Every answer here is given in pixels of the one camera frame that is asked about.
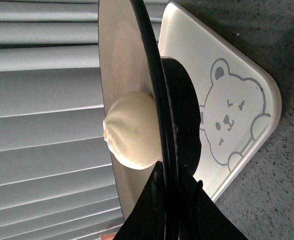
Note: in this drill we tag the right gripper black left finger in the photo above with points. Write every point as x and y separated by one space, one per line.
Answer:
147 219

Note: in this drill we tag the beige plate with black rim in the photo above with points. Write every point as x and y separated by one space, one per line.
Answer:
130 62

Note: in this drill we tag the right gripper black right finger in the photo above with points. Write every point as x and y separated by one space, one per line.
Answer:
200 218

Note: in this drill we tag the white steamed bun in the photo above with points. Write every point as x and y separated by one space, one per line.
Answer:
131 130

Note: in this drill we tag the grey pleated curtain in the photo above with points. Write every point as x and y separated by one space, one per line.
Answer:
56 173

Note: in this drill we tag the white bear print tray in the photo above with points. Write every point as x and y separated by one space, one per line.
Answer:
240 103

